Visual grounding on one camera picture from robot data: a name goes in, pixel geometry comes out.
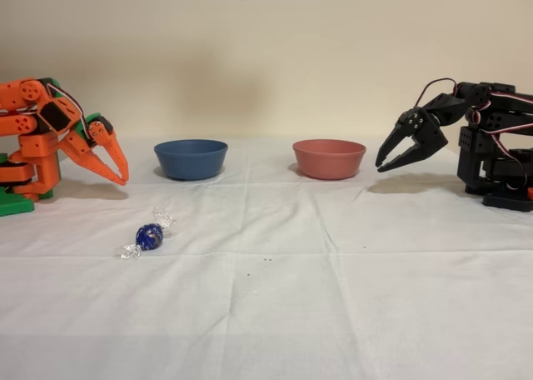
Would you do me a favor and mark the blue candy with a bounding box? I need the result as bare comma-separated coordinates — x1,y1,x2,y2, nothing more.
114,207,178,261

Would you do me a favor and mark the blue bowl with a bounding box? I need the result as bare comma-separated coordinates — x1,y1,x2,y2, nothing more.
153,138,229,182

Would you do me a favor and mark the pink bowl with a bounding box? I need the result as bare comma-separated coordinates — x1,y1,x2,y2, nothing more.
291,138,367,181

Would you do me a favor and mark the white tablecloth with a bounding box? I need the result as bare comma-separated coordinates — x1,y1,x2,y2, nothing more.
0,136,533,380

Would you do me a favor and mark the orange arm servo cable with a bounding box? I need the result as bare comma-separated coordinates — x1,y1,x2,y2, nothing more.
46,83,93,143

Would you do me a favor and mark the black arm servo cable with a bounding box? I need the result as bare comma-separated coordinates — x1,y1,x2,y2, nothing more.
414,77,459,109

